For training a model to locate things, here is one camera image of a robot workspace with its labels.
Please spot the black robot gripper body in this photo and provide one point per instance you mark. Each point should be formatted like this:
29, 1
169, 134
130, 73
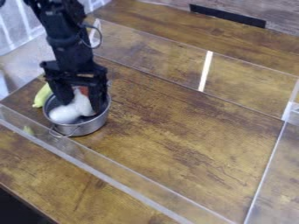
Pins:
74, 66

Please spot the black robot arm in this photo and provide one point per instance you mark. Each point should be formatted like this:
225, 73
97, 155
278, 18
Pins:
62, 18

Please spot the red and white plush mushroom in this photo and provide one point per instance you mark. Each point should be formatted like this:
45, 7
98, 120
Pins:
67, 113

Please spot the clear acrylic triangular stand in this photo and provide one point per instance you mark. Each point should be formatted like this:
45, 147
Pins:
95, 34

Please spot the silver metal pot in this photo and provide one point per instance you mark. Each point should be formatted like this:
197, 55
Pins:
83, 126

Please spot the black bar on table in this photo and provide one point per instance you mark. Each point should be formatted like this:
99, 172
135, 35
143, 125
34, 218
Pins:
229, 16

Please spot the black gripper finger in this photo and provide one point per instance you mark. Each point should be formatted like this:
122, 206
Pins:
98, 96
63, 91

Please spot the yellow handled metal spatula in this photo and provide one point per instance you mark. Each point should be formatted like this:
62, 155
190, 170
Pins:
42, 96

